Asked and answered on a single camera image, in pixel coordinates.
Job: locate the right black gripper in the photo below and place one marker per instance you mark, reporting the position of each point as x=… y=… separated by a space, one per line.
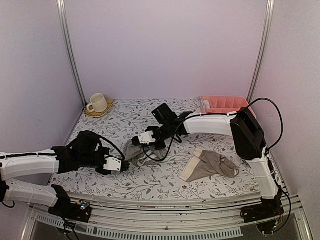
x=160 y=146

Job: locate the floral tablecloth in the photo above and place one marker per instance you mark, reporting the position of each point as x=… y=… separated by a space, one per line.
x=175 y=153

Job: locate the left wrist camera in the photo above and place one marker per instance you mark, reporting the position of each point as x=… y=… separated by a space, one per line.
x=115 y=164

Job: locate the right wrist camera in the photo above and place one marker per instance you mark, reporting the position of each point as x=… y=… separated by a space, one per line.
x=145 y=138

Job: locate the left aluminium frame post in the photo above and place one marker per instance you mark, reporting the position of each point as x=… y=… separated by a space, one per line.
x=62 y=13

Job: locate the grey boxer briefs white trim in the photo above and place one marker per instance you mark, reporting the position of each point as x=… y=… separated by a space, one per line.
x=142 y=156

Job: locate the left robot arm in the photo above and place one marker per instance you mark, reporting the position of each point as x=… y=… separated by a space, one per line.
x=85 y=151

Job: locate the taupe underwear cream waistband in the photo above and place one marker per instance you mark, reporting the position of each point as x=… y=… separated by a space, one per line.
x=205 y=163

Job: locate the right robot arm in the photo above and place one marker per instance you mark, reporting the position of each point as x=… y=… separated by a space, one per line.
x=249 y=142

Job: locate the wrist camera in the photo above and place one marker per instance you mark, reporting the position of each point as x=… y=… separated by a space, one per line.
x=115 y=164
x=145 y=138

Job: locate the front aluminium rail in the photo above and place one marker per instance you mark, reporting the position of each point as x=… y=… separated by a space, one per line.
x=200 y=219

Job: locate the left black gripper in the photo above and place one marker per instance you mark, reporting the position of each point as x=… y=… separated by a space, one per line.
x=103 y=149

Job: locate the cream ceramic mug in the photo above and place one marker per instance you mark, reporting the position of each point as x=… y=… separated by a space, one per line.
x=97 y=103

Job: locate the right aluminium frame post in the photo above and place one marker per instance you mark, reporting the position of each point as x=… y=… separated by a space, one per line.
x=268 y=18

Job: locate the white item in tray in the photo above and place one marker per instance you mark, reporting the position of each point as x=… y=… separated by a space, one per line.
x=206 y=104

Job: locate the pink divided organizer tray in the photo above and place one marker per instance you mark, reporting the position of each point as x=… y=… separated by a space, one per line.
x=223 y=104

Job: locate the aluminium frame post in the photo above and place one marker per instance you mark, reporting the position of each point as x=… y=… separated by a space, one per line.
x=62 y=13
x=268 y=18

